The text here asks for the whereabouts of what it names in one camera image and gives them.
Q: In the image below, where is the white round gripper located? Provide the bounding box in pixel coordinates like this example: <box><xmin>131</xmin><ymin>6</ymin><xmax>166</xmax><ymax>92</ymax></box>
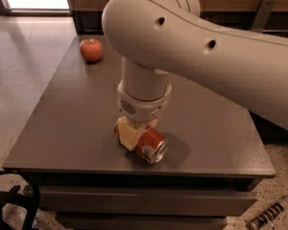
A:
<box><xmin>115</xmin><ymin>82</ymin><xmax>172</xmax><ymax>150</ymax></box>

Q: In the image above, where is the red coke can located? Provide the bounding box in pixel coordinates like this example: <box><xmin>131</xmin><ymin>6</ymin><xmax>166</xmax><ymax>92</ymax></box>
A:
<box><xmin>114</xmin><ymin>124</ymin><xmax>169</xmax><ymax>165</ymax></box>

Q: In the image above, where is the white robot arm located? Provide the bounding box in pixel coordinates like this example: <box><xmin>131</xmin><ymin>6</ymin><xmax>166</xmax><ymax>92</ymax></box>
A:
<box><xmin>102</xmin><ymin>0</ymin><xmax>288</xmax><ymax>130</ymax></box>

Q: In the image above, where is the grey drawer cabinet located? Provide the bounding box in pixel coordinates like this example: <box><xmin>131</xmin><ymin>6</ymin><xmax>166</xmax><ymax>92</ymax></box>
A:
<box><xmin>4</xmin><ymin>43</ymin><xmax>275</xmax><ymax>230</ymax></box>

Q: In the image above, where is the red apple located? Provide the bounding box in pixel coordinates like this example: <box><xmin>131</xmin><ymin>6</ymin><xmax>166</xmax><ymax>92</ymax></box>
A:
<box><xmin>80</xmin><ymin>38</ymin><xmax>103</xmax><ymax>62</ymax></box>

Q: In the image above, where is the striped tube on floor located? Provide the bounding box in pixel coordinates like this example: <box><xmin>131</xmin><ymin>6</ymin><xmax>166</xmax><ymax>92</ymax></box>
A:
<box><xmin>247</xmin><ymin>195</ymin><xmax>288</xmax><ymax>230</ymax></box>

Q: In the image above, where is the black chair frame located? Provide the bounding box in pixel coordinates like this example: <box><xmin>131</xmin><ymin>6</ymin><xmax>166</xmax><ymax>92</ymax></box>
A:
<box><xmin>0</xmin><ymin>171</ymin><xmax>40</xmax><ymax>230</ymax></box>

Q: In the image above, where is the right metal wall bracket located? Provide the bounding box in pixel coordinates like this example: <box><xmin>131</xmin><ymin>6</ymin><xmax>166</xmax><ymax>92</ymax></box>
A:
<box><xmin>250</xmin><ymin>0</ymin><xmax>276</xmax><ymax>33</ymax></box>

